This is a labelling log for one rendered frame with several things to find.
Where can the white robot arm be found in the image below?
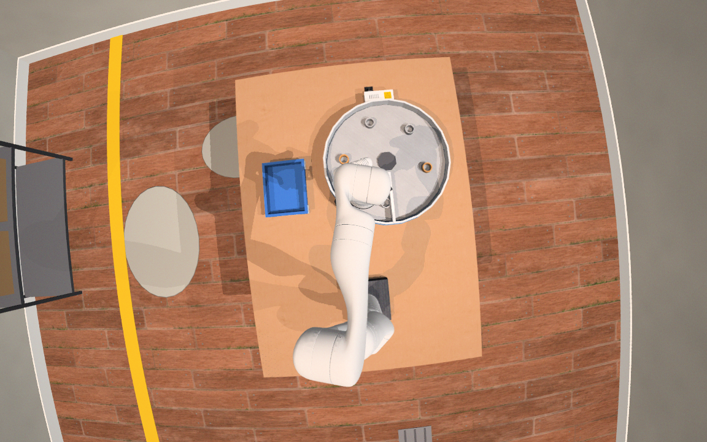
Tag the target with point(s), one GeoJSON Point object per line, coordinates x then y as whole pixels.
{"type": "Point", "coordinates": [337, 356]}

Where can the blue crate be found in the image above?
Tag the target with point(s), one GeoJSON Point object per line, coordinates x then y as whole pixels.
{"type": "Point", "coordinates": [284, 186]}

